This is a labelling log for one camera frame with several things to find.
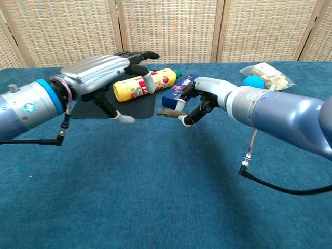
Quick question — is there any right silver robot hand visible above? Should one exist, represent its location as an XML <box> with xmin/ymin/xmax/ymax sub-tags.
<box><xmin>174</xmin><ymin>76</ymin><xmax>236</xmax><ymax>127</ymax></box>

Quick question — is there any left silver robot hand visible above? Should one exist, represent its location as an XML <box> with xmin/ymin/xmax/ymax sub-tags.
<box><xmin>60</xmin><ymin>51</ymin><xmax>160</xmax><ymax>124</ymax></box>

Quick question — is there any brown stick-shaped object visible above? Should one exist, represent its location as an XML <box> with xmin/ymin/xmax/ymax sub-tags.
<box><xmin>156</xmin><ymin>108</ymin><xmax>188</xmax><ymax>119</ymax></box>

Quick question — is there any yellow bottle with green cap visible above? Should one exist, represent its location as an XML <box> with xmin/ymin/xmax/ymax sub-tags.
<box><xmin>113</xmin><ymin>67</ymin><xmax>183</xmax><ymax>103</ymax></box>

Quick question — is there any blue ball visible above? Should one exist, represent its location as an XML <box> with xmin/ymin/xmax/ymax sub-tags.
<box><xmin>242</xmin><ymin>75</ymin><xmax>266</xmax><ymax>90</ymax></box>

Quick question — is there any dark blue cardboard box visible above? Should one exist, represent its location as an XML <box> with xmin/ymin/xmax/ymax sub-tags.
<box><xmin>162</xmin><ymin>74</ymin><xmax>204</xmax><ymax>112</ymax></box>

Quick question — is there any black rectangular mat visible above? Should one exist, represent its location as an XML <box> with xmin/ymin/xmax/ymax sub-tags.
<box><xmin>70</xmin><ymin>69</ymin><xmax>159</xmax><ymax>120</ymax></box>

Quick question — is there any clear bag of snacks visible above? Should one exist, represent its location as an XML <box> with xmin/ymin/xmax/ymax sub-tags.
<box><xmin>239</xmin><ymin>62</ymin><xmax>296</xmax><ymax>92</ymax></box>

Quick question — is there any woven wooden folding screen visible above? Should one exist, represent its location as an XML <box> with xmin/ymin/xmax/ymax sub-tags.
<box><xmin>0</xmin><ymin>0</ymin><xmax>332</xmax><ymax>69</ymax></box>

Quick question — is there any blue tablecloth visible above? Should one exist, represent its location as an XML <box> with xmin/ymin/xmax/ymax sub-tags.
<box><xmin>0</xmin><ymin>61</ymin><xmax>332</xmax><ymax>249</ymax></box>

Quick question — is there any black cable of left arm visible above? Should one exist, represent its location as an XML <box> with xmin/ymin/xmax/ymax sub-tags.
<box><xmin>0</xmin><ymin>77</ymin><xmax>72</xmax><ymax>146</ymax></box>

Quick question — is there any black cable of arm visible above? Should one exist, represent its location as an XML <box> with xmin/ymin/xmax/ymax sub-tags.
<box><xmin>238</xmin><ymin>129</ymin><xmax>332</xmax><ymax>196</ymax></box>
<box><xmin>0</xmin><ymin>77</ymin><xmax>72</xmax><ymax>146</ymax></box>

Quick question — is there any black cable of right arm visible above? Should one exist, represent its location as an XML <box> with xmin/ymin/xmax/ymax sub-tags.
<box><xmin>238</xmin><ymin>129</ymin><xmax>332</xmax><ymax>196</ymax></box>

